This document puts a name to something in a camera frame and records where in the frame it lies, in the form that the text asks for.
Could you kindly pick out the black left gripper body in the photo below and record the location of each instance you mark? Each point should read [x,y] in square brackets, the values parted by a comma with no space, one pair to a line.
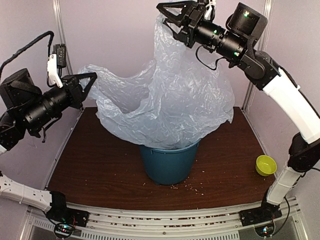
[39,113]

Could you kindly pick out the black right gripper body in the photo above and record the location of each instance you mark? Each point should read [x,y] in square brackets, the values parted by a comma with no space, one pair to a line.
[228,43]

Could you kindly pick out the translucent grey plastic bag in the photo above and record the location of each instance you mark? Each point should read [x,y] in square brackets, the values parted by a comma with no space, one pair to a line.
[174,102]

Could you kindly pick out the teal plastic trash bin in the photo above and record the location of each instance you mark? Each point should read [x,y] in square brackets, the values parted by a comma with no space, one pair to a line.
[168,166]

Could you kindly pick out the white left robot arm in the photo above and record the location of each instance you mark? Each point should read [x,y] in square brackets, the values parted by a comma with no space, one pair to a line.
[33,131]

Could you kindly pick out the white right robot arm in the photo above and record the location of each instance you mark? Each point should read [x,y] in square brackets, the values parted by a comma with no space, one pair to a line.
[279,85]

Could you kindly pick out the yellow plastic bowl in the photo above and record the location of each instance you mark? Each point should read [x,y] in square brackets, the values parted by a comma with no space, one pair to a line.
[265,165]

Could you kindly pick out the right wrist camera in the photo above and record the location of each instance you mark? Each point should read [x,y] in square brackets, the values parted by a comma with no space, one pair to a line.
[245,22]

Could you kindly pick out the right aluminium corner post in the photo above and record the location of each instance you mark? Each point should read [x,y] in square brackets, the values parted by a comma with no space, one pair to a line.
[261,46]

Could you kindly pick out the aluminium corner post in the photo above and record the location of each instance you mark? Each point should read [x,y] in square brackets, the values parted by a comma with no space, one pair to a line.
[61,33]
[261,46]

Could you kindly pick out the left aluminium corner post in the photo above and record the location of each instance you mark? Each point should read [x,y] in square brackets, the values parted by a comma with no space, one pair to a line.
[61,33]

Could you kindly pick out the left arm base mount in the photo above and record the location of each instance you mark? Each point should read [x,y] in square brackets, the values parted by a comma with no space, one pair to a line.
[64,218]

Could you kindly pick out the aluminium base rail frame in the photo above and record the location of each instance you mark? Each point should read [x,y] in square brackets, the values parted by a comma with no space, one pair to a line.
[221,223]

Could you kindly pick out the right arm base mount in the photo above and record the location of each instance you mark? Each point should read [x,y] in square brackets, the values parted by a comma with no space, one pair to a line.
[264,218]

